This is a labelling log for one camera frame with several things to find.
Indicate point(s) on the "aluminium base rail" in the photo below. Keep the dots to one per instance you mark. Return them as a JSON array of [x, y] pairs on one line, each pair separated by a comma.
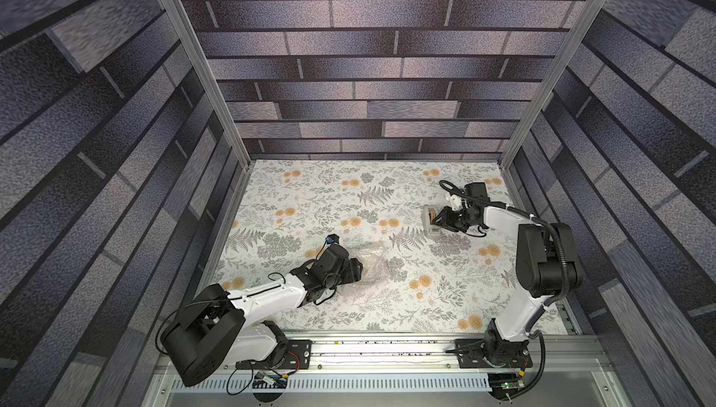
[[391, 352]]

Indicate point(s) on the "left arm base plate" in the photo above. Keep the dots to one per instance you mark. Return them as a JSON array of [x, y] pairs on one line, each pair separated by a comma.
[[294, 355]]

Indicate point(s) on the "right circuit board with wires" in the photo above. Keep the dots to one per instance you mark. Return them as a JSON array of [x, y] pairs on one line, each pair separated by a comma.
[[505, 386]]

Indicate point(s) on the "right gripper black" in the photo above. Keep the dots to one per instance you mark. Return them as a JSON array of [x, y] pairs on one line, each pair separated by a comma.
[[443, 220]]

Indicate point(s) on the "left aluminium frame post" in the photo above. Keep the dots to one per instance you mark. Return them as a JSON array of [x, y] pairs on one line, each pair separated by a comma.
[[188, 37]]

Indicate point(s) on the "left circuit board with wires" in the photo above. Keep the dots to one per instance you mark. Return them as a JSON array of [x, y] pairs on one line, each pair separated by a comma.
[[262, 380]]

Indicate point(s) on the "right aluminium frame post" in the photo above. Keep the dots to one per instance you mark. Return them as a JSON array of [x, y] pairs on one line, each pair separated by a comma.
[[579, 29]]

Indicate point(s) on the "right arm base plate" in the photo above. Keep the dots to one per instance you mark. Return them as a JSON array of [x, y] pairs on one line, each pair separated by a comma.
[[500, 355]]

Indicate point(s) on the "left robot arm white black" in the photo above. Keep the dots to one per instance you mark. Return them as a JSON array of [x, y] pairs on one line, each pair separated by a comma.
[[221, 327]]

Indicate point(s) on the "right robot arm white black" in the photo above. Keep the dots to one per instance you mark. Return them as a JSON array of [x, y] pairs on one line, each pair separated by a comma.
[[547, 266]]

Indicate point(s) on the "circuit board with wires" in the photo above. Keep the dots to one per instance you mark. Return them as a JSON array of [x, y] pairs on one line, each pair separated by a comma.
[[505, 386], [262, 380]]

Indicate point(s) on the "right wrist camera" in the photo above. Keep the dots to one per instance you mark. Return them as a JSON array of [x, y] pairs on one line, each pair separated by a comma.
[[455, 202]]

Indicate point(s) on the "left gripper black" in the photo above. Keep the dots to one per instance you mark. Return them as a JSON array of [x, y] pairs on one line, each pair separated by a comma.
[[355, 269]]

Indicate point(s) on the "aluminium frame post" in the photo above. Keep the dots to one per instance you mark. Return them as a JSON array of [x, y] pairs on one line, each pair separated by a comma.
[[188, 37], [579, 29]]

